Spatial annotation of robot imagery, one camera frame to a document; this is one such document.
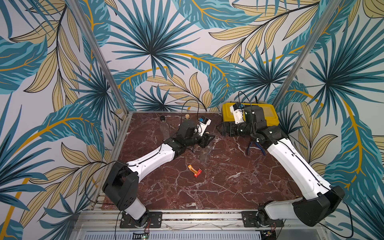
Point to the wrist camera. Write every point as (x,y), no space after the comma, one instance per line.
(238,112)
(204,122)

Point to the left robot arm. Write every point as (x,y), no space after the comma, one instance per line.
(122,183)

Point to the slim glass bottle with cork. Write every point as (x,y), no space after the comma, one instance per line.
(205,153)

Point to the glass bottle with black cap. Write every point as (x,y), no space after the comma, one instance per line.
(164,127)

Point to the red bottle label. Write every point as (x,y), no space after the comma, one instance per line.
(197,173)

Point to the orange bottle label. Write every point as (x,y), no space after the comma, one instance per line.
(192,169)

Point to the aluminium front rail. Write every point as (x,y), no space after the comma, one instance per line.
(190,225)

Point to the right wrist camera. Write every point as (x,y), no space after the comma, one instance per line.
(238,112)

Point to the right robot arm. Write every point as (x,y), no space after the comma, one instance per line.
(319,199)

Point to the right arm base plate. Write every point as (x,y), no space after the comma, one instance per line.
(256,219)

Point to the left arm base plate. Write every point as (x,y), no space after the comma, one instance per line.
(149,219)

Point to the glass bottle with cork stopper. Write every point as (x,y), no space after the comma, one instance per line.
(187,118)

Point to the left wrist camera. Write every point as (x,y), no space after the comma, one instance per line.
(204,122)

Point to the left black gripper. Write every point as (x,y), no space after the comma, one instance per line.
(205,141)

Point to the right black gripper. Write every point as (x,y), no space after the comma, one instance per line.
(226,129)

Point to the yellow and black toolbox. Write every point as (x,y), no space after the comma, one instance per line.
(257,117)

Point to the blue handled pliers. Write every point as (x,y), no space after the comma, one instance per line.
(253,145)

